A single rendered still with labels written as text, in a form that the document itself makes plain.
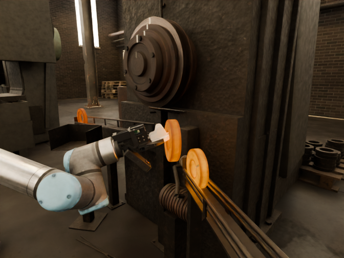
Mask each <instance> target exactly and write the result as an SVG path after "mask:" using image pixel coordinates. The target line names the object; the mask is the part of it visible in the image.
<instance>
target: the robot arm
mask: <svg viewBox="0 0 344 258"><path fill-rule="evenodd" d="M167 140H169V133H167V132H166V131H165V129H164V128H163V126H162V125H161V124H159V123H158V124H156V126H155V130H154V131H153V132H150V133H149V137H148V135H147V132H146V129H145V127H144V124H143V123H140V124H136V125H133V126H130V127H129V128H128V130H125V131H122V132H119V133H113V135H112V137H108V138H105V139H102V140H99V141H96V142H93V143H90V144H87V145H84V146H81V147H76V148H74V149H72V150H70V151H68V152H66V153H65V155H64V158H63V165H64V167H65V171H66V172H64V171H62V170H59V169H56V168H51V167H48V166H45V165H43V164H40V163H37V162H35V161H32V160H29V159H27V158H24V157H22V156H19V155H16V154H14V153H11V152H8V151H6V150H3V149H1V148H0V184H1V185H4V186H6V187H8V188H11V189H14V190H16V191H18V192H21V193H23V194H25V195H28V196H30V197H32V198H34V199H35V200H37V201H38V202H39V204H40V205H41V206H42V207H43V208H44V209H46V210H49V211H54V212H61V211H66V210H74V209H78V211H79V213H80V214H81V215H84V214H87V213H90V212H92V211H96V210H98V209H101V208H103V207H106V206H107V205H108V204H109V200H108V195H107V193H106V188H105V184H104V180H103V176H102V172H101V167H104V166H107V165H109V164H112V163H115V162H118V161H119V160H120V158H121V157H123V155H125V156H126V157H128V158H129V159H130V160H131V161H133V162H134V163H135V164H137V165H138V166H139V167H140V168H141V169H142V170H144V171H145V172H148V171H149V170H150V169H151V163H150V162H149V161H148V160H146V159H144V158H143V157H142V156H141V155H140V154H138V153H137V152H142V151H146V150H148V149H150V148H154V147H156V146H158V145H160V144H162V143H164V142H165V141H167ZM123 151H124V152H123Z"/></svg>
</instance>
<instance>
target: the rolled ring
mask: <svg viewBox="0 0 344 258"><path fill-rule="evenodd" d="M81 115H82V117H83V121H82V117H81ZM77 119H78V122H81V123H88V117H87V114H86V112H85V110H84V109H78V111H77Z"/></svg>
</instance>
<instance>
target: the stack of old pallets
mask: <svg viewBox="0 0 344 258"><path fill-rule="evenodd" d="M105 82H106V84H105ZM125 82H126V81H102V87H101V89H102V90H101V95H102V98H110V99H114V98H117V97H118V90H117V87H121V85H122V86H125V85H126V83H125ZM109 85H110V86H109ZM113 85H114V86H113ZM117 85H118V86H117ZM104 88H105V89H104ZM104 91H106V92H104Z"/></svg>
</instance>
